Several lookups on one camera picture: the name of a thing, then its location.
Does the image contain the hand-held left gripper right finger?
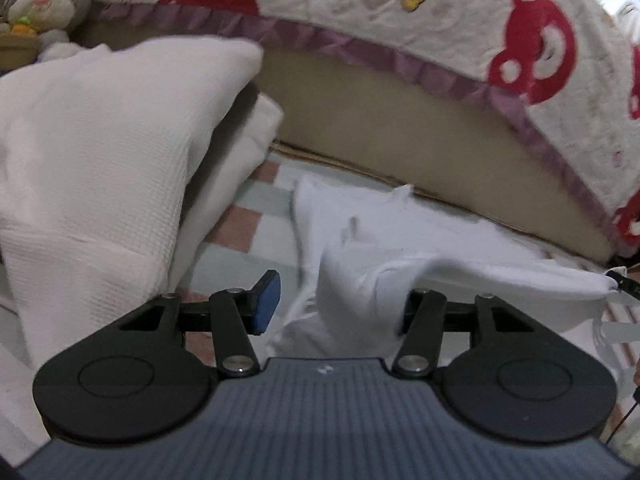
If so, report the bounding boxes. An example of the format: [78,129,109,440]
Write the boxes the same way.
[392,287,576,380]

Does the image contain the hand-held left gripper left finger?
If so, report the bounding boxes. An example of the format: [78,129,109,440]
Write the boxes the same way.
[75,269,282,380]

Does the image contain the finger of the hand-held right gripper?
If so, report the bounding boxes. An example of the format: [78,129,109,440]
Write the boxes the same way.
[605,267,640,303]

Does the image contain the white T-shirt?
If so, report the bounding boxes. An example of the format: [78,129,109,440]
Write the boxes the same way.
[265,175,621,361]

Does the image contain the checked dog print rug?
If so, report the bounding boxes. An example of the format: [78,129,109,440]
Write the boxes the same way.
[170,152,640,376]

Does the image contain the white folded garment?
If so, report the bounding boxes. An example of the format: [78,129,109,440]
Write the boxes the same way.
[167,92,287,291]

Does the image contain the dark brown folded garment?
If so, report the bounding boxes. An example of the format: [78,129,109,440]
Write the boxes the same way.
[182,82,262,211]

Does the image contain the cream waffle sweater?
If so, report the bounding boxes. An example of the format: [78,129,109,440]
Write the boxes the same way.
[0,35,266,366]

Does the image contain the printed bear blanket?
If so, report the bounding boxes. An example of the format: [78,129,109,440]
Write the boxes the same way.
[90,0,640,261]

